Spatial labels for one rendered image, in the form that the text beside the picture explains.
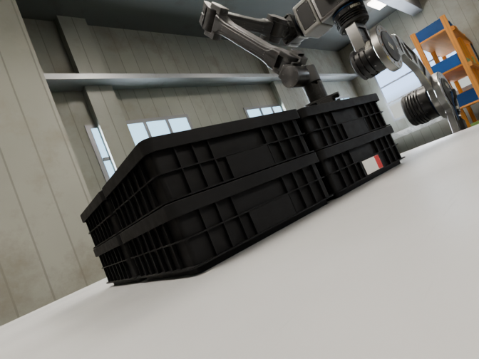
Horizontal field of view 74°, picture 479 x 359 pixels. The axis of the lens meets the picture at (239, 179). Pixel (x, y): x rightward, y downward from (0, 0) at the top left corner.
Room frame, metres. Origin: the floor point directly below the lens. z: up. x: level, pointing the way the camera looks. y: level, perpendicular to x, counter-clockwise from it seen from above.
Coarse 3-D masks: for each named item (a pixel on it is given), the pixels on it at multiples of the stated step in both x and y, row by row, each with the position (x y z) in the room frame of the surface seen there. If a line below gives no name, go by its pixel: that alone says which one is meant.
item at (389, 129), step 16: (384, 128) 0.94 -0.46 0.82; (352, 144) 0.82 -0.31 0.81; (368, 144) 0.89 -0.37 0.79; (384, 144) 0.94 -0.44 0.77; (320, 160) 0.74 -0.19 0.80; (336, 160) 0.78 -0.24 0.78; (352, 160) 0.81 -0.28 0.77; (384, 160) 0.92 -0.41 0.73; (336, 176) 0.77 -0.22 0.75; (352, 176) 0.80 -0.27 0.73; (368, 176) 0.83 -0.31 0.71; (336, 192) 0.74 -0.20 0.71
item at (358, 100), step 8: (360, 96) 0.91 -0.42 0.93; (368, 96) 0.94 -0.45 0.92; (376, 96) 0.97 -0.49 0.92; (320, 104) 0.78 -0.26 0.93; (328, 104) 0.80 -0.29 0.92; (336, 104) 0.83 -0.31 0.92; (344, 104) 0.85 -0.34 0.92; (352, 104) 0.87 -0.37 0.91; (360, 104) 0.90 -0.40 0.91; (304, 112) 0.74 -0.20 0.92; (312, 112) 0.76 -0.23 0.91; (320, 112) 0.78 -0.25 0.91
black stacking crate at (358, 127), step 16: (336, 112) 0.84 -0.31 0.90; (352, 112) 0.88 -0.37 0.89; (368, 112) 0.94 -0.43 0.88; (304, 128) 0.76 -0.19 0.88; (320, 128) 0.77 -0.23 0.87; (336, 128) 0.81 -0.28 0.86; (352, 128) 0.85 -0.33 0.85; (368, 128) 0.90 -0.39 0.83; (320, 144) 0.76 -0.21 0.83; (336, 144) 0.81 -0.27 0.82
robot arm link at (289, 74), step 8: (296, 56) 0.90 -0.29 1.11; (304, 56) 0.92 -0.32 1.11; (288, 64) 0.88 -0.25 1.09; (296, 64) 0.89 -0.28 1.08; (304, 64) 0.93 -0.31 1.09; (280, 72) 0.86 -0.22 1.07; (288, 72) 0.85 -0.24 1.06; (296, 72) 0.83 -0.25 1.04; (304, 72) 0.85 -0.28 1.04; (288, 80) 0.85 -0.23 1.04; (296, 80) 0.84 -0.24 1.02; (304, 80) 0.86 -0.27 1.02
